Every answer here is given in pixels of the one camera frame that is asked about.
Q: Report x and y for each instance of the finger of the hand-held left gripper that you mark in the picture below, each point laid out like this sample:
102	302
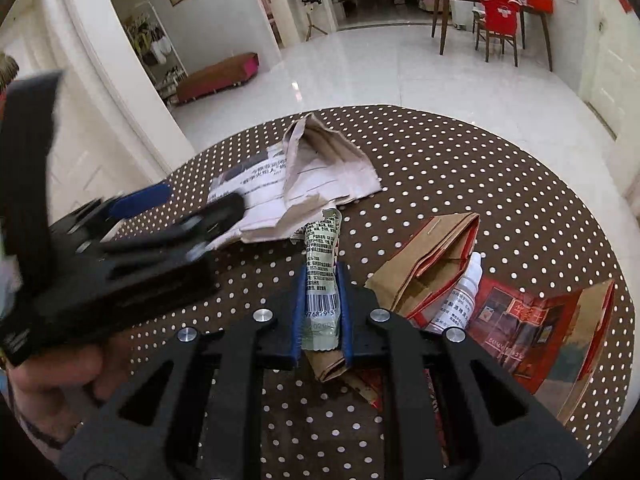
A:
142	197
220	212

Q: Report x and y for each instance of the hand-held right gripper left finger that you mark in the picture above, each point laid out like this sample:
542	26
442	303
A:
301	310

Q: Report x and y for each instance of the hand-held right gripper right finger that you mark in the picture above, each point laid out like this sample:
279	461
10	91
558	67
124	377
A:
345	310

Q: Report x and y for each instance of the green snack wrapper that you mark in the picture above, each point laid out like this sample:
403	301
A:
320	270

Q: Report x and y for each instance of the pink paper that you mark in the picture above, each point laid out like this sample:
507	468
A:
325	170

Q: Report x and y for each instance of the person's left forearm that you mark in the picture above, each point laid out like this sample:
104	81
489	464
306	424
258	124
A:
30	430

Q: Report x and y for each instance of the person's left hand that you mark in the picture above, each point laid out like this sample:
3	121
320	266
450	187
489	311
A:
65	375

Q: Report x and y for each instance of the printed white paper sheet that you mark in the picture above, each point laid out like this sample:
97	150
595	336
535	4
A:
250	180

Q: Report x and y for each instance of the torn brown paper piece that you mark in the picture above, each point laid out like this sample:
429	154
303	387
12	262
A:
325	367

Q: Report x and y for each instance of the brown paper bag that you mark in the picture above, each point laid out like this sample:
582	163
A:
425	260

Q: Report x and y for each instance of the small white bottle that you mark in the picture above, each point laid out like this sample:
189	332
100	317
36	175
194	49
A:
462	295

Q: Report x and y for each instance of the brown padded bench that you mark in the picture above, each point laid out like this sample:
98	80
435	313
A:
215	77

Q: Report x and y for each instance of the white shoe rack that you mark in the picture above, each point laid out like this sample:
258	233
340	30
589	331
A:
150	45

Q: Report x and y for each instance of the brown dotted tablecloth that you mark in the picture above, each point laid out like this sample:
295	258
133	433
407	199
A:
450	170

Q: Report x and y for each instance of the red printed paper bag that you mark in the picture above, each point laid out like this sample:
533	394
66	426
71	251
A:
525	330

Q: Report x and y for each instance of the wooden coat stand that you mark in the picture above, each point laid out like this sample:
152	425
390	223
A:
314	15

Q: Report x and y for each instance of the wooden chair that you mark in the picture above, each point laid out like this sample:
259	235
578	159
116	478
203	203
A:
495	45

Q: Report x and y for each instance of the red shirt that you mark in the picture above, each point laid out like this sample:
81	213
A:
500	12

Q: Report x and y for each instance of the white panel door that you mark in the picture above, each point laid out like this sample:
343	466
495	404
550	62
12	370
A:
615	60

